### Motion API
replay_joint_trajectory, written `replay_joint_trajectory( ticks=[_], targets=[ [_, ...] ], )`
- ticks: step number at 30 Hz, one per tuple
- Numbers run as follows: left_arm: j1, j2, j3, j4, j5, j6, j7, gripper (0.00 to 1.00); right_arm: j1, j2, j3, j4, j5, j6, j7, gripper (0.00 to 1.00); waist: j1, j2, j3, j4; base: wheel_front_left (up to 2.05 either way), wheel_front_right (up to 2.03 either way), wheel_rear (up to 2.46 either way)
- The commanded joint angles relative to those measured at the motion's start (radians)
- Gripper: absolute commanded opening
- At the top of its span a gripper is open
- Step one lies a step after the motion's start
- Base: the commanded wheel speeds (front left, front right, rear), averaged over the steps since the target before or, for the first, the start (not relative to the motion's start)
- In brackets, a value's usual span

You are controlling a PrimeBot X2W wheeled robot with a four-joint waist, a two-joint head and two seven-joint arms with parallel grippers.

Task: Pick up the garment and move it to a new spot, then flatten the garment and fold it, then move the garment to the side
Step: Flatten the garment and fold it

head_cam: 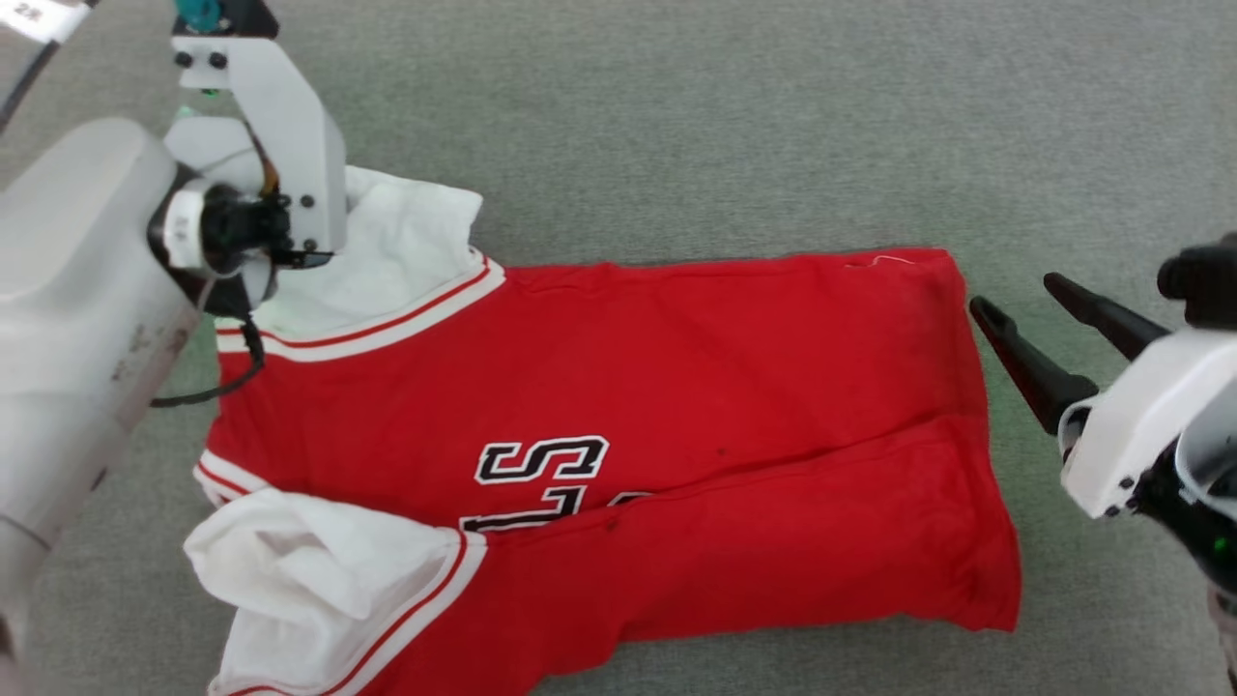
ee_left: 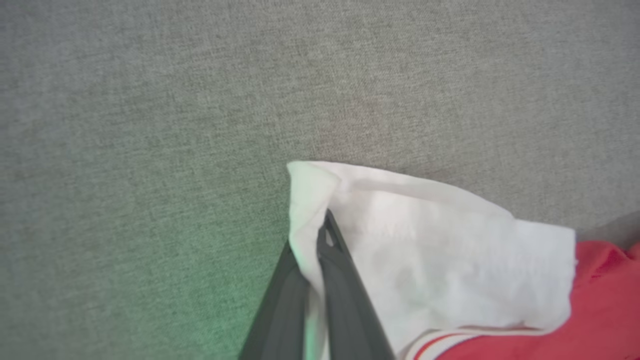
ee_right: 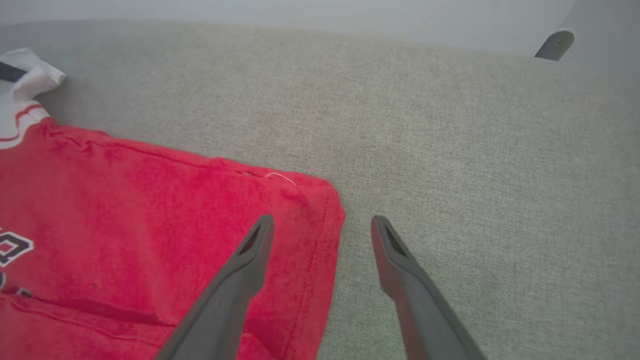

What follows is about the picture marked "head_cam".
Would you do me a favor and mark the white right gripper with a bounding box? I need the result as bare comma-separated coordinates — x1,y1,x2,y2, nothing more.
968,272,1237,521

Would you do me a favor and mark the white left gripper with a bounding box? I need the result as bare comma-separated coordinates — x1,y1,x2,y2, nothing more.
171,36,350,269

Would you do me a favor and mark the red white basketball jersey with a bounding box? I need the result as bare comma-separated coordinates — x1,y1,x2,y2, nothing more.
184,164,1023,696

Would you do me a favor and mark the short black looped cable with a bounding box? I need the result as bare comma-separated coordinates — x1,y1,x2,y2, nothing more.
150,319,268,410

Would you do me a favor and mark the white cable label tag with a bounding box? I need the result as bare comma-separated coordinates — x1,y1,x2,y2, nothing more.
0,0,95,45

